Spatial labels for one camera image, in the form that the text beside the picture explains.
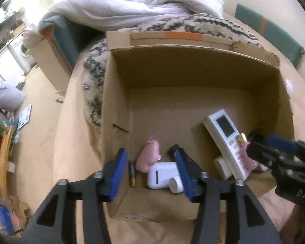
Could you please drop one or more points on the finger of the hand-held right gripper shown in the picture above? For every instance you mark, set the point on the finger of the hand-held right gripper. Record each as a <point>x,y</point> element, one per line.
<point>282,143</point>
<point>261,153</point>

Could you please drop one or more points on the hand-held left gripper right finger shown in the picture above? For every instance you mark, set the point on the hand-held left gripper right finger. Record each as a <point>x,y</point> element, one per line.
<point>185,178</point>

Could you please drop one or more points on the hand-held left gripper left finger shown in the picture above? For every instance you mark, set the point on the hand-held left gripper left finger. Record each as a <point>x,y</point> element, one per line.
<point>115,175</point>

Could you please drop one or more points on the white pill bottle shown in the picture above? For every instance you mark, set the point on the white pill bottle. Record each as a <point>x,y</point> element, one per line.
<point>175,185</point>

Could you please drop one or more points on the black and gold battery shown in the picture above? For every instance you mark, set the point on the black and gold battery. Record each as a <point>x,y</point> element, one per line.
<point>133,175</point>

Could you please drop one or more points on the pink perfume bottle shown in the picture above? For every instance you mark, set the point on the pink perfume bottle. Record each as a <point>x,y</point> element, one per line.
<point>244,148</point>

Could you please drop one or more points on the white earbuds case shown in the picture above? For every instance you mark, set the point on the white earbuds case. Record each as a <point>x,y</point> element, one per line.
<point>160,175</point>

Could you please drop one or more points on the black rectangular device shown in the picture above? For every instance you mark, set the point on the black rectangular device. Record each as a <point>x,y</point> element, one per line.
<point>173,150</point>

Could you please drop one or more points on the small white box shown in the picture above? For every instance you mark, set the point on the small white box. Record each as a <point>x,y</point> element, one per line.
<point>222,167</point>

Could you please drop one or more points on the white remote control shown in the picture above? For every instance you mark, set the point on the white remote control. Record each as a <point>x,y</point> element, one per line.
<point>223,127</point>

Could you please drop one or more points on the brown cardboard box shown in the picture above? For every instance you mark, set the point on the brown cardboard box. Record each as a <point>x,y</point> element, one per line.
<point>180,106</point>

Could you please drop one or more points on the person's right forearm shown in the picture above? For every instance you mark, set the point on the person's right forearm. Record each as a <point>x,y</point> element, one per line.
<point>300,226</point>

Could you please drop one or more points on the black and cream patterned blanket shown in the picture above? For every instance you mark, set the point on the black and cream patterned blanket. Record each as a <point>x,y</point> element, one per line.
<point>96,81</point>

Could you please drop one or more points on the tan crumpled paper bag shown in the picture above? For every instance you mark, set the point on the tan crumpled paper bag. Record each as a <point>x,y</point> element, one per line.
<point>21,208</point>

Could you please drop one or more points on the white bathroom scale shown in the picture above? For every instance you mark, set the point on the white bathroom scale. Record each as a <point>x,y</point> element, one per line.
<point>24,117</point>

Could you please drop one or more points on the teal cushion orange stripe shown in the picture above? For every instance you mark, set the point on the teal cushion orange stripe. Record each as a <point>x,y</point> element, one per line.
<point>274,30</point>
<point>63,38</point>

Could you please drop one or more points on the blue box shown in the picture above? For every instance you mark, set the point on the blue box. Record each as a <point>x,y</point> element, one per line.
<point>5,218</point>

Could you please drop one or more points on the tan bed base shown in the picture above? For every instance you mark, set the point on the tan bed base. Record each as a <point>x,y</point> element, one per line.
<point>50,63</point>

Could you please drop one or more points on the white plastic bag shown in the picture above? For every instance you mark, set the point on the white plastic bag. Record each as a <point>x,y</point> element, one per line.
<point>6,96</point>

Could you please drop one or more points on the white washing machine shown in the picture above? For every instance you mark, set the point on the white washing machine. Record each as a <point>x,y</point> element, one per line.
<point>20,49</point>

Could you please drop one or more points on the white duvet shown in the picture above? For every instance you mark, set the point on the white duvet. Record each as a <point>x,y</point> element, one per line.
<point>129,2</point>

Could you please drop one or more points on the wooden curved chair frame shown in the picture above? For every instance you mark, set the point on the wooden curved chair frame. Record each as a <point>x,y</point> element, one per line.
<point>2,157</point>

